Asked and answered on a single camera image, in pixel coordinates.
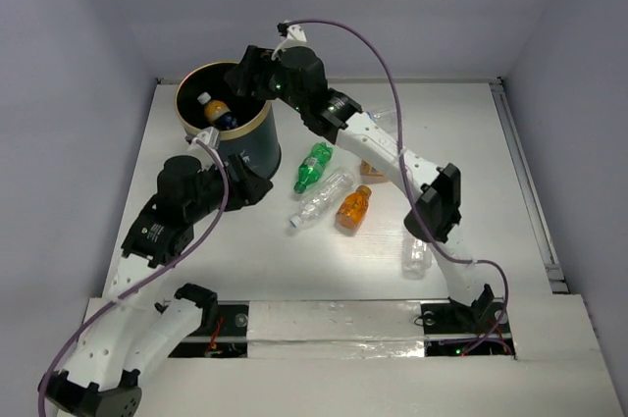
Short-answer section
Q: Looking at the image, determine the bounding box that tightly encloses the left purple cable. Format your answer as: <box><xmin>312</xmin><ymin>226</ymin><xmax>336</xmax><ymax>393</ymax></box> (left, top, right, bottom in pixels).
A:
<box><xmin>37</xmin><ymin>141</ymin><xmax>232</xmax><ymax>417</ymax></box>

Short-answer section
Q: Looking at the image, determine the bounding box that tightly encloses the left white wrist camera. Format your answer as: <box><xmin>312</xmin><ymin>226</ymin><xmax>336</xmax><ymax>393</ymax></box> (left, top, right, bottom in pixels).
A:
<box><xmin>189</xmin><ymin>127</ymin><xmax>221</xmax><ymax>149</ymax></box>

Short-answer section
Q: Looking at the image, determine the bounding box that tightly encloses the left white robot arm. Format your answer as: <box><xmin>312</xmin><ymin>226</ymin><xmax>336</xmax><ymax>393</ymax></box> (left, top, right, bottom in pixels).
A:
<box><xmin>37</xmin><ymin>150</ymin><xmax>273</xmax><ymax>416</ymax></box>

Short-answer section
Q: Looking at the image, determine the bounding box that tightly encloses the small orange bottle barcode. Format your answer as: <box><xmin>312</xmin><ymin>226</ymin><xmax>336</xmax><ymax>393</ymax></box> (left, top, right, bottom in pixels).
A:
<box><xmin>359</xmin><ymin>160</ymin><xmax>388</xmax><ymax>184</ymax></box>

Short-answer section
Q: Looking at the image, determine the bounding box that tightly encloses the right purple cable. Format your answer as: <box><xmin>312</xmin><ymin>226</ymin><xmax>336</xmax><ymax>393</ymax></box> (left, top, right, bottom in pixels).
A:
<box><xmin>288</xmin><ymin>19</ymin><xmax>511</xmax><ymax>357</ymax></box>

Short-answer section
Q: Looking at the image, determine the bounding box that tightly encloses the blue label water bottle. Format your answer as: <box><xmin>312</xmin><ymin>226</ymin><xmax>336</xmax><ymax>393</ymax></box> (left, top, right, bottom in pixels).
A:
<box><xmin>367</xmin><ymin>108</ymin><xmax>397</xmax><ymax>132</ymax></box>

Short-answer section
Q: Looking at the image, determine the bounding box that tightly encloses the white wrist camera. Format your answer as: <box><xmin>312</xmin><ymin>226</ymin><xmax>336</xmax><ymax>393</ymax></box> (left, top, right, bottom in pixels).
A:
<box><xmin>189</xmin><ymin>127</ymin><xmax>221</xmax><ymax>149</ymax></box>
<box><xmin>274</xmin><ymin>22</ymin><xmax>307</xmax><ymax>53</ymax></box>

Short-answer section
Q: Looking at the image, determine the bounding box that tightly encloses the metal rail at table edge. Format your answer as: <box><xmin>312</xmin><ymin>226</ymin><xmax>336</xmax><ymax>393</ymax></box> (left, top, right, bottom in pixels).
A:
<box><xmin>489</xmin><ymin>78</ymin><xmax>571</xmax><ymax>294</ymax></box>

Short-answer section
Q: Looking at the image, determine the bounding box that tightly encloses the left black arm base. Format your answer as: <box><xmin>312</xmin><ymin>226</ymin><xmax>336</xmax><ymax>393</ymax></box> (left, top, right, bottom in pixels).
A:
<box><xmin>169</xmin><ymin>302</ymin><xmax>249</xmax><ymax>359</ymax></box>

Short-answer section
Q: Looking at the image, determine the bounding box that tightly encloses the silver foil tape strip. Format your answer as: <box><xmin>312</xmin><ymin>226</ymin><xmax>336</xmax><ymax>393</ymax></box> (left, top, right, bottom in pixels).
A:
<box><xmin>246</xmin><ymin>300</ymin><xmax>425</xmax><ymax>360</ymax></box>

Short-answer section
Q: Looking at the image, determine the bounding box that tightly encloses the clear crushed bottle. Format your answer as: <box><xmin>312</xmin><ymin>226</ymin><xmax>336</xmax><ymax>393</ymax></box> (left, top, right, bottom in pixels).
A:
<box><xmin>401</xmin><ymin>235</ymin><xmax>433</xmax><ymax>280</ymax></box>

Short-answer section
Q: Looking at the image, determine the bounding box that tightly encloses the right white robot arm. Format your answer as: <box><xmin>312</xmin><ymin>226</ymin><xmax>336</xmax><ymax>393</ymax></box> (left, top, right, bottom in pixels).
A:
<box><xmin>225</xmin><ymin>46</ymin><xmax>495</xmax><ymax>332</ymax></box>

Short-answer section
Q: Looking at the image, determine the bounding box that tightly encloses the purple cable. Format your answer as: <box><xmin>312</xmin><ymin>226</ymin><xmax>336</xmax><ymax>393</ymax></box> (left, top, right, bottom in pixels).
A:
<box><xmin>288</xmin><ymin>19</ymin><xmax>511</xmax><ymax>357</ymax></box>
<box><xmin>37</xmin><ymin>141</ymin><xmax>232</xmax><ymax>417</ymax></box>

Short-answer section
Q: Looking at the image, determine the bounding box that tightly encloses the tall orange blue tea bottle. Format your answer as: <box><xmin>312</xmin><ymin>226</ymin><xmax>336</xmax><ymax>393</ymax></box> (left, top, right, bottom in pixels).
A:
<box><xmin>197</xmin><ymin>92</ymin><xmax>238</xmax><ymax>130</ymax></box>

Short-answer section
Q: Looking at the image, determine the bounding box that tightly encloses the small orange floral bottle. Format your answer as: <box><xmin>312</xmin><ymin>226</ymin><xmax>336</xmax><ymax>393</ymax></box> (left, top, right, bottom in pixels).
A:
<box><xmin>336</xmin><ymin>185</ymin><xmax>372</xmax><ymax>232</ymax></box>

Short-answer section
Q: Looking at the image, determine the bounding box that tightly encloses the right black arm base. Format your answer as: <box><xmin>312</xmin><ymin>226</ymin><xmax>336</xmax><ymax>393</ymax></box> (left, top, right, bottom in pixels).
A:
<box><xmin>413</xmin><ymin>301</ymin><xmax>515</xmax><ymax>357</ymax></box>

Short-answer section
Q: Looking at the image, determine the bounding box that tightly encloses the clear bottle white cap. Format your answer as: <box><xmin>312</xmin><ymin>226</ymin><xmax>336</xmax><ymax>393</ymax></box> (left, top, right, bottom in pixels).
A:
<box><xmin>288</xmin><ymin>168</ymin><xmax>355</xmax><ymax>230</ymax></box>

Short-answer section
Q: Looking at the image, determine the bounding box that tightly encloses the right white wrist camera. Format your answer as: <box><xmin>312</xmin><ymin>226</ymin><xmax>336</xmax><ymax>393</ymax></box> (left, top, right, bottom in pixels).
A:
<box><xmin>274</xmin><ymin>22</ymin><xmax>307</xmax><ymax>53</ymax></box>

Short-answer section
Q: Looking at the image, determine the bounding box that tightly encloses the green plastic bottle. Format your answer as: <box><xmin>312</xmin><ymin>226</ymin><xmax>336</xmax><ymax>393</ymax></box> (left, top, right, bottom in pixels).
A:
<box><xmin>293</xmin><ymin>142</ymin><xmax>334</xmax><ymax>194</ymax></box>

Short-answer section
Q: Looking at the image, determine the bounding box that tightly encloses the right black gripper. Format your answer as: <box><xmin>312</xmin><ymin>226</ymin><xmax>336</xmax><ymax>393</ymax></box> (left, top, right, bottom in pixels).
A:
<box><xmin>226</xmin><ymin>42</ymin><xmax>308</xmax><ymax>113</ymax></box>

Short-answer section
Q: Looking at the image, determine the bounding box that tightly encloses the dark bin with gold rim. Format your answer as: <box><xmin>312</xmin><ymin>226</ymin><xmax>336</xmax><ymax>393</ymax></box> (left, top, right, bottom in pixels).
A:
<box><xmin>175</xmin><ymin>62</ymin><xmax>282</xmax><ymax>179</ymax></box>

